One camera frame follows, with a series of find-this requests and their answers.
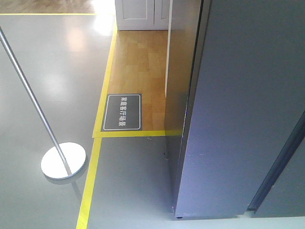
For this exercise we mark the fridge door with white liner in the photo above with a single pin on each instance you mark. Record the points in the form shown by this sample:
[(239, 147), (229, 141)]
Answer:
[(250, 94)]

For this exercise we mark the dark grey fridge body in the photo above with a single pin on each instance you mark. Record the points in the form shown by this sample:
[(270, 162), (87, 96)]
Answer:
[(282, 192)]

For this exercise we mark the black floor sign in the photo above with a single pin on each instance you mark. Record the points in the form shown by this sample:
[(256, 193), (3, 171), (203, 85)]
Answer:
[(123, 112)]

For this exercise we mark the yellow floor tape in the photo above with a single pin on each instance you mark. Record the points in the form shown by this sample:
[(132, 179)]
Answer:
[(72, 63)]

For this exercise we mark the white panelled cabinet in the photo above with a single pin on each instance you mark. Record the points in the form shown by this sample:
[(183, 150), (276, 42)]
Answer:
[(142, 15)]

